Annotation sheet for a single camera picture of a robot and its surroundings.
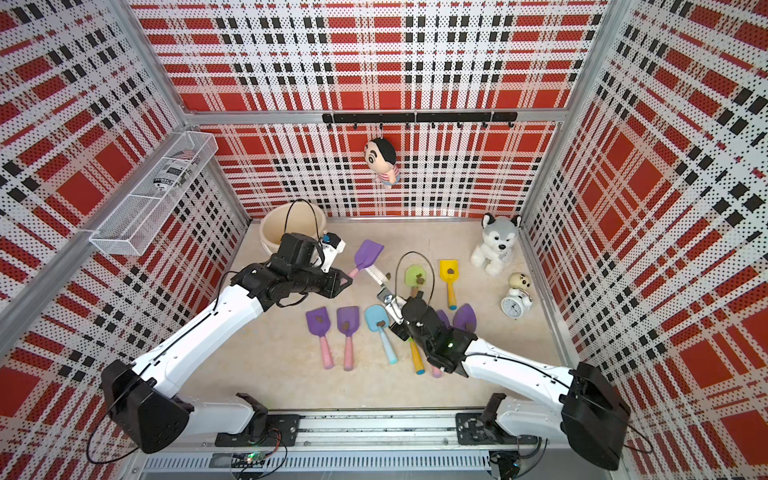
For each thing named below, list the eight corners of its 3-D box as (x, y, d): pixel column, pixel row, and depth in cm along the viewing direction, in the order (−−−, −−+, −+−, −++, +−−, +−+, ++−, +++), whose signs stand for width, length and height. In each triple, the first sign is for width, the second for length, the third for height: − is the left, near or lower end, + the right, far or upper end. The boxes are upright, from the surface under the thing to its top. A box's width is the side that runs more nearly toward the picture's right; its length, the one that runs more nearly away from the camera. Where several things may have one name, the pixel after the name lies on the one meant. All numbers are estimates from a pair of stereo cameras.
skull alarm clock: (499, 315, 95) (505, 303, 89) (503, 277, 104) (509, 265, 98) (524, 321, 93) (532, 310, 87) (526, 283, 102) (534, 271, 96)
